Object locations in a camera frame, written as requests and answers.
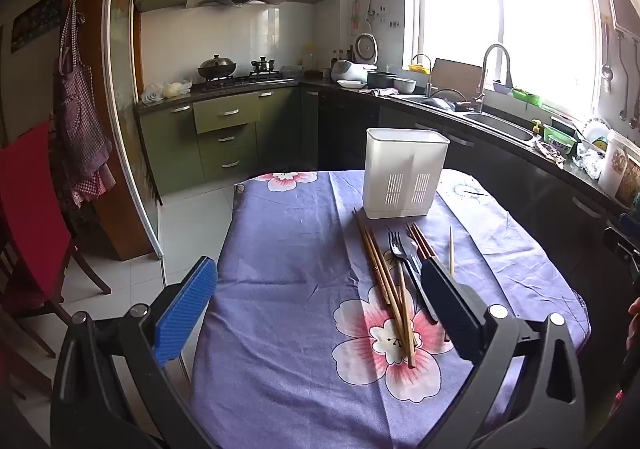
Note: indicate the dark reddish chopstick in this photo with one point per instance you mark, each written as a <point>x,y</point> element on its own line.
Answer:
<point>425,240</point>
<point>417,241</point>

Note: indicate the black pot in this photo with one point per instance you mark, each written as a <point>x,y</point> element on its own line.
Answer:
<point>381,80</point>

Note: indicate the patterned plate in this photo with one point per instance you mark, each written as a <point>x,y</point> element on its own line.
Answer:
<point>596,131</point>

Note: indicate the thin bamboo chopstick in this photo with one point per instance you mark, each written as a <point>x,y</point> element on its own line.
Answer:
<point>451,251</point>

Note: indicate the yellow oil bottle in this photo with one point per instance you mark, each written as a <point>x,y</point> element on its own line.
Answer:
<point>310,59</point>

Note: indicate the tall steel faucet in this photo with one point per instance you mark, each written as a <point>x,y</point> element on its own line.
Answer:
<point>487,74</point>

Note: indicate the steel fork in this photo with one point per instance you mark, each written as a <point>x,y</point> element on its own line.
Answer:
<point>396,241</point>

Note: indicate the patterned rag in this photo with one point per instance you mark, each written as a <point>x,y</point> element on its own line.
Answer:
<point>547,151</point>

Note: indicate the glass sliding door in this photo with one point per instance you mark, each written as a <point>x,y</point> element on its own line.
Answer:
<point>125,129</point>

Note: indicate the white plastic utensil holder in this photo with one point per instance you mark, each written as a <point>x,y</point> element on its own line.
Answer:
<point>405,159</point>

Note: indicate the window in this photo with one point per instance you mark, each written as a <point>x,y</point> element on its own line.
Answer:
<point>505,29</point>

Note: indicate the dish cloth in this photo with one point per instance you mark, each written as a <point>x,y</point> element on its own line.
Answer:
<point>382,92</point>

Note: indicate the hanging steel ladle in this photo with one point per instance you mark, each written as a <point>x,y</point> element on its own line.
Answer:
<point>607,71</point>
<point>623,111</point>

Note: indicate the steel sink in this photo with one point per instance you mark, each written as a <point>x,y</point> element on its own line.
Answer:
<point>500,126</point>

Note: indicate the dark sauce bottles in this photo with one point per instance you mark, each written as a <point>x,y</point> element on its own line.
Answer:
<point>342,56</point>

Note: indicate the green drawer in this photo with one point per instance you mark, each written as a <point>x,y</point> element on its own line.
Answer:
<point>227,111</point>

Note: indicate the red chair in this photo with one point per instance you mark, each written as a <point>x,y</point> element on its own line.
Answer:
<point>30,209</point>

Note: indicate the black gas stove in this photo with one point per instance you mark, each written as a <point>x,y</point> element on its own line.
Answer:
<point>240,80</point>

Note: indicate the person's right hand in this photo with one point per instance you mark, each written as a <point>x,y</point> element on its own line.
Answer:
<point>635,324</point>

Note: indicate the green base cabinet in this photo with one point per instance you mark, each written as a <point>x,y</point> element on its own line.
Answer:
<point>170,149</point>

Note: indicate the green basket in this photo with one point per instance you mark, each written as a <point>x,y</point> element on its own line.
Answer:
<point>527,97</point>

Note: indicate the white rice cooker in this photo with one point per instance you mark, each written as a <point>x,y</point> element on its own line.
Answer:
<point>348,70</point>

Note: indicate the white bowl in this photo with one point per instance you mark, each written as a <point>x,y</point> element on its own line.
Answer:
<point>405,85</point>

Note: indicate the white plate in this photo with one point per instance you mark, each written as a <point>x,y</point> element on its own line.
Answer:
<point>351,84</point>

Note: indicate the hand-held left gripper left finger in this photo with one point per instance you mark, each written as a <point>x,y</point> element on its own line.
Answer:
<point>185,314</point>

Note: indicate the white plastic bags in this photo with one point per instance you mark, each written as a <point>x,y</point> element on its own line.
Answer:
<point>167,90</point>

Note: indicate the small steel pot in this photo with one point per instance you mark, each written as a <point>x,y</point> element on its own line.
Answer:
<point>263,65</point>

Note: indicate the wall picture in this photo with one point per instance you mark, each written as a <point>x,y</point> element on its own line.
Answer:
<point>37,21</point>

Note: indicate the purple floral tablecloth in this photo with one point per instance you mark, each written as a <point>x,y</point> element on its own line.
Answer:
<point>280,254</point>

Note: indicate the purple bowl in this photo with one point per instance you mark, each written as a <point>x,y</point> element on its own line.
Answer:
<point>502,87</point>

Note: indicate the light wooden chopstick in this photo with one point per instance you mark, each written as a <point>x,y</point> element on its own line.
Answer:
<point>372,259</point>
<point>382,274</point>
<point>391,279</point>
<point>406,309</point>

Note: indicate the yellow sponge holder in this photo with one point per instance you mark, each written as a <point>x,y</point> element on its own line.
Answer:
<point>419,68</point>

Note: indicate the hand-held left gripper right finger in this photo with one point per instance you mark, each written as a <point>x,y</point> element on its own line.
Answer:
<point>450,309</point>

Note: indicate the black pan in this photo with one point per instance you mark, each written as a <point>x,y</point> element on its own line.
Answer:
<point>445,102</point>

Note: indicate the wooden cutting board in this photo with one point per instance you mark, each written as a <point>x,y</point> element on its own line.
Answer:
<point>455,76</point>

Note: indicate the printed white canister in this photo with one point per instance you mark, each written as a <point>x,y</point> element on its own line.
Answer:
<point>617,164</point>

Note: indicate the checkered apron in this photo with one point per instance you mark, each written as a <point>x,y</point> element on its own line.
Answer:
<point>80,129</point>

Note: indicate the black wok with lid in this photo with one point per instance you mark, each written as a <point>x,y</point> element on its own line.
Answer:
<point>216,66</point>

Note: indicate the clear plastic container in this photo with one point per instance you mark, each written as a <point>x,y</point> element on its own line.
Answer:
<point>291,71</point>

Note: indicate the crumpled foil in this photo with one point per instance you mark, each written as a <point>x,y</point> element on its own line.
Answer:
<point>590,164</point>

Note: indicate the small yellow bottle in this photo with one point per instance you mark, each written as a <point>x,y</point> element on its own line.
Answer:
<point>537,125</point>

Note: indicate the black base cabinets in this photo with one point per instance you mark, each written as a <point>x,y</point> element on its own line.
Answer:
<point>500,169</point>

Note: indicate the small steel faucet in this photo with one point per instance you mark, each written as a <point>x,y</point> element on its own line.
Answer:
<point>429,74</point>

